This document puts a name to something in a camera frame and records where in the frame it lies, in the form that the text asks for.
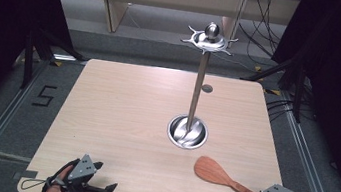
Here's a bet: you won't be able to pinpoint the grey round sticker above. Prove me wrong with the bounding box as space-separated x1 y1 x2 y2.
200 83 214 95

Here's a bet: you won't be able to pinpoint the bundle of black cables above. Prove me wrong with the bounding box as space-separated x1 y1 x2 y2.
234 0 291 59

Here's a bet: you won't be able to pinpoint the steel utensil rack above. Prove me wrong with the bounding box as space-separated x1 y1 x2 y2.
164 17 241 156

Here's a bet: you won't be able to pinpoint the black floor cables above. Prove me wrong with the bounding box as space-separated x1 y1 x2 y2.
263 94 297 125

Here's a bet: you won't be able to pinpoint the black tripod stand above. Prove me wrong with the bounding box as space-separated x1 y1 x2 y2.
234 49 313 126
17 24 93 99

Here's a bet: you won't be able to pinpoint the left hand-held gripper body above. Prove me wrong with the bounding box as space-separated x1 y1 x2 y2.
41 148 111 192

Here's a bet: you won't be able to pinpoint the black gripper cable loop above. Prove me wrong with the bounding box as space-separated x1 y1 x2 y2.
19 176 49 192

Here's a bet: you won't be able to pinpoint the wooden rice spatula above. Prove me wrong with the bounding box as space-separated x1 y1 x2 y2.
190 154 268 192

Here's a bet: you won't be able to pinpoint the light wooden furniture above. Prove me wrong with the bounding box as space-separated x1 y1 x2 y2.
42 0 302 60

